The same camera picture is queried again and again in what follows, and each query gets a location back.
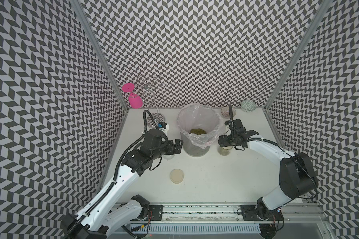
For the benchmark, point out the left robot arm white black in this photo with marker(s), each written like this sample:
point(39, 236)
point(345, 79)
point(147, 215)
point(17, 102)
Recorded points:
point(98, 220)

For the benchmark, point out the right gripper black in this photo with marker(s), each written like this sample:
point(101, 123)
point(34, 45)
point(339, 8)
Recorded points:
point(222, 141)

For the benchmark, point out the grey mesh trash bin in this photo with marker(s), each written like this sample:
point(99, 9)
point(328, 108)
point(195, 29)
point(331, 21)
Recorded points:
point(196, 145)

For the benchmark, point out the clear plastic bin liner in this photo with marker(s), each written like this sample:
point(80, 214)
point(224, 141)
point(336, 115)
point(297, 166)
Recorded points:
point(194, 116)

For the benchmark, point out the green patterned small bowl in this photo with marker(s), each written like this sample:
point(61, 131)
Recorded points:
point(248, 106)

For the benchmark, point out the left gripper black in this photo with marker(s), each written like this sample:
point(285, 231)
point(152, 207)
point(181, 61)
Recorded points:
point(170, 150)

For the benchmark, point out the pinkish small bowl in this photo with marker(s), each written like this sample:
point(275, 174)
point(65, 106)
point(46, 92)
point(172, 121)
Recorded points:
point(225, 112)

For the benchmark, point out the mung beans in bin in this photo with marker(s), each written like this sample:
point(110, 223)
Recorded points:
point(198, 131)

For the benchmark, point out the pink wine glass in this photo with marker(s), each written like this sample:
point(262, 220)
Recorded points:
point(134, 99)

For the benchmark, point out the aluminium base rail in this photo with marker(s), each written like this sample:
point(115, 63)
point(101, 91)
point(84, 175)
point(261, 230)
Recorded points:
point(292, 220)

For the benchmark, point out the chrome wire glass rack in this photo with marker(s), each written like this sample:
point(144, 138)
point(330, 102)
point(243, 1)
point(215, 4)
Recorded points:
point(149, 88)

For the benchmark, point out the cream lid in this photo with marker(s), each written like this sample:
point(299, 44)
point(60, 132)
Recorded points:
point(177, 176)

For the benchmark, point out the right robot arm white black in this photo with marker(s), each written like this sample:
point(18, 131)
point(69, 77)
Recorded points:
point(296, 174)

